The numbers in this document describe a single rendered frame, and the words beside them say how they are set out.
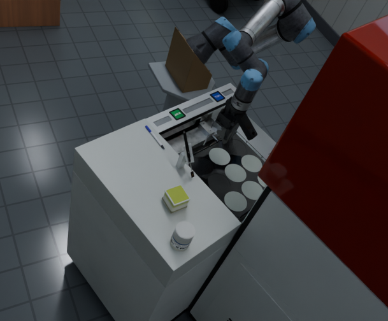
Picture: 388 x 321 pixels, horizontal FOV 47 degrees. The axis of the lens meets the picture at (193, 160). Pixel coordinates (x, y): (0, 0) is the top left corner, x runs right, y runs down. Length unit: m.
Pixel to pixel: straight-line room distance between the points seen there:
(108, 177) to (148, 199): 0.18
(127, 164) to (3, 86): 1.83
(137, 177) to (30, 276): 1.05
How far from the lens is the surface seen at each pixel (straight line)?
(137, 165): 1.77
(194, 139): 2.05
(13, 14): 3.91
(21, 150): 3.03
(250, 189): 1.93
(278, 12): 1.93
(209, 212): 1.72
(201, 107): 2.09
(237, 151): 2.05
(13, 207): 2.78
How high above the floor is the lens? 2.35
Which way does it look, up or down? 48 degrees down
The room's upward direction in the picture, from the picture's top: 22 degrees clockwise
